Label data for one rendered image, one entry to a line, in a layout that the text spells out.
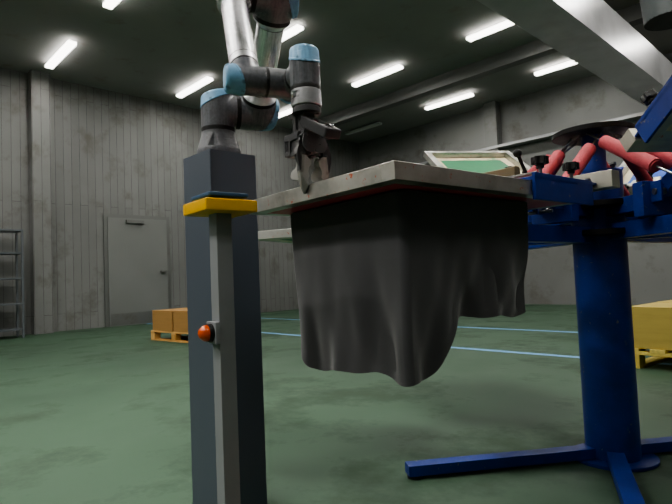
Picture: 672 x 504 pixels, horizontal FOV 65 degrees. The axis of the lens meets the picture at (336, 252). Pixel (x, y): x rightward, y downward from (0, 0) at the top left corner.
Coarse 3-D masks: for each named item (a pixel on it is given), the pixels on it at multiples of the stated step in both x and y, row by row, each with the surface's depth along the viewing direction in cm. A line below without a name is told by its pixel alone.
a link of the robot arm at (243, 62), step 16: (224, 0) 147; (240, 0) 147; (224, 16) 145; (240, 16) 143; (240, 32) 139; (240, 48) 136; (240, 64) 133; (256, 64) 136; (224, 80) 134; (240, 80) 132; (256, 80) 133; (256, 96) 138
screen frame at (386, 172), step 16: (336, 176) 118; (352, 176) 113; (368, 176) 109; (384, 176) 106; (400, 176) 104; (416, 176) 107; (432, 176) 110; (448, 176) 113; (464, 176) 117; (480, 176) 120; (496, 176) 124; (288, 192) 133; (320, 192) 122; (336, 192) 118; (352, 192) 117; (480, 192) 125; (496, 192) 126; (512, 192) 128; (528, 192) 132; (272, 208) 139
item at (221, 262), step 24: (192, 216) 127; (216, 216) 122; (216, 240) 122; (216, 264) 122; (216, 288) 122; (216, 312) 122; (216, 336) 119; (216, 360) 122; (216, 384) 122; (216, 408) 122; (216, 432) 122; (216, 456) 122
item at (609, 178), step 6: (582, 174) 157; (588, 174) 156; (594, 174) 154; (600, 174) 153; (606, 174) 152; (612, 174) 151; (618, 174) 153; (588, 180) 158; (594, 180) 154; (600, 180) 153; (606, 180) 152; (612, 180) 150; (618, 180) 153; (594, 186) 154; (600, 186) 153; (606, 186) 152; (612, 186) 151; (618, 186) 153
